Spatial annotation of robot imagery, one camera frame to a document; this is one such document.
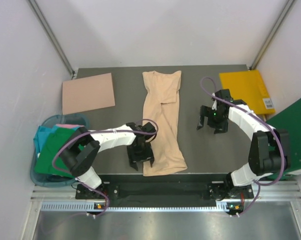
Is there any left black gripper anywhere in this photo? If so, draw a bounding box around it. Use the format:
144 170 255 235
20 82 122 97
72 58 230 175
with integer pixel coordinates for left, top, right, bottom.
126 141 154 170

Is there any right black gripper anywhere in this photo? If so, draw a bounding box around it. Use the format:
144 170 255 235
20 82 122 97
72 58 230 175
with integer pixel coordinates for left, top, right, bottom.
196 105 228 135

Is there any beige t-shirt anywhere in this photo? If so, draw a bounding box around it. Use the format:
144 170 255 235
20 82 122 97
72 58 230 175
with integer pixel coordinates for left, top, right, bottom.
142 70 188 177

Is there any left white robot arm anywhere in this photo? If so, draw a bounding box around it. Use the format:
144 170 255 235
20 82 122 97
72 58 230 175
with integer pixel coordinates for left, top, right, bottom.
52 120 159 199

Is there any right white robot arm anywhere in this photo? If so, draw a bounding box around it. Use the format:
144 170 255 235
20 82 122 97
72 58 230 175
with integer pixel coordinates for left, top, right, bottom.
196 89 291 198

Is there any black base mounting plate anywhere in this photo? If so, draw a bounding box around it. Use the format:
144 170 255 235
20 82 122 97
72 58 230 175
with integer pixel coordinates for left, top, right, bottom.
75 173 254 208

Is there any yellow board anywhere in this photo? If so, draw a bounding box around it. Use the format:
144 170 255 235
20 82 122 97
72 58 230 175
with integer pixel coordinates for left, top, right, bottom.
219 70 276 115

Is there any green panel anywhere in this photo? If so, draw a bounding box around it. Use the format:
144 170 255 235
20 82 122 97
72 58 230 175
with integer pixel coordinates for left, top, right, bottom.
266 98 301 180

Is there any pink cardboard board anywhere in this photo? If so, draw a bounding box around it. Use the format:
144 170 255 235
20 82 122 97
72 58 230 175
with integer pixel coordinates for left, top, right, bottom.
62 73 115 115

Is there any pink t-shirt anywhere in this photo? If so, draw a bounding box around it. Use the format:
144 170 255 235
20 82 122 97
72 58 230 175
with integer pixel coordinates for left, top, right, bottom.
55 124 81 129

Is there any green t-shirt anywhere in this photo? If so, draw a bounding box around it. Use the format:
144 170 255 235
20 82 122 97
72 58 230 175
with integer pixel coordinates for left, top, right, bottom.
34 127 84 179

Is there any teal plastic basket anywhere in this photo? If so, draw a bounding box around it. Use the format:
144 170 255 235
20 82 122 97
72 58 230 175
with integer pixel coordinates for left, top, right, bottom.
30 113 90 188

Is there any blue t-shirt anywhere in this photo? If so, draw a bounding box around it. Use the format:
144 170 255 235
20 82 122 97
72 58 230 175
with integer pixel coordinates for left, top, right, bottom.
33 125 69 155

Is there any aluminium frame rail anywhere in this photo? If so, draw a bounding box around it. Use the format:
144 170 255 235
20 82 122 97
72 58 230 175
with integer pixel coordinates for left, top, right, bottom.
21 175 301 240

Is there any right corner aluminium post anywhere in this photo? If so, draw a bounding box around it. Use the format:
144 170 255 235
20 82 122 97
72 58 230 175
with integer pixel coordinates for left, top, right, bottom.
248 0 297 71

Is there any corner aluminium post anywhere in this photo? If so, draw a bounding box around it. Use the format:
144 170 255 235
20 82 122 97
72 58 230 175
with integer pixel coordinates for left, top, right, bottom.
248 0 297 71
26 0 76 79

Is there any left corner aluminium post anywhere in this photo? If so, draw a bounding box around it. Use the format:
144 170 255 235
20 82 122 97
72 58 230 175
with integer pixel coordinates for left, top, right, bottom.
26 0 76 79

